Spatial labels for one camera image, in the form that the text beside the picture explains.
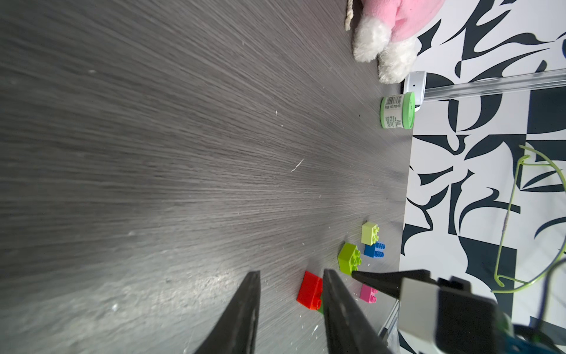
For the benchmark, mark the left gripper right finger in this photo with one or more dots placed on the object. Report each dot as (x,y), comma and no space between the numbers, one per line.
(347,329)

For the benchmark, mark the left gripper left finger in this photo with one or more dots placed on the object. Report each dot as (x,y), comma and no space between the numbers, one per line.
(235,331)

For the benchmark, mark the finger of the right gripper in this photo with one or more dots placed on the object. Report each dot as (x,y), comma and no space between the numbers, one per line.
(390,283)

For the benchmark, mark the lime lego brick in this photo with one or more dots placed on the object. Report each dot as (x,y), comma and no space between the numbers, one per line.
(349,258)

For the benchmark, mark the red lego brick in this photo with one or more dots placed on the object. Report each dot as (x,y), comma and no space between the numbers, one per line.
(310,292)

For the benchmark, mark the pink lego brick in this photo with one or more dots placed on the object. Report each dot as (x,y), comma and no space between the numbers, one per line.
(368,294)

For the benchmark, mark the blue lego brick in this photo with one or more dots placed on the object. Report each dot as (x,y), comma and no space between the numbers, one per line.
(376,250)

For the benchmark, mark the yellow-green lego brick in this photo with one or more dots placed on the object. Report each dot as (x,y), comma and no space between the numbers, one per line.
(369,234)

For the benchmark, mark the green lidded jar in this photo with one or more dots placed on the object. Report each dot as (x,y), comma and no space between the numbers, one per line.
(398,111)

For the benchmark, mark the white teddy bear pink shirt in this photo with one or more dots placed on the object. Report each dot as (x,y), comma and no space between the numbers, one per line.
(387,32)

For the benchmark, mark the aluminium frame rail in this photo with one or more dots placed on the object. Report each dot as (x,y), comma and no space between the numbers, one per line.
(527,82)

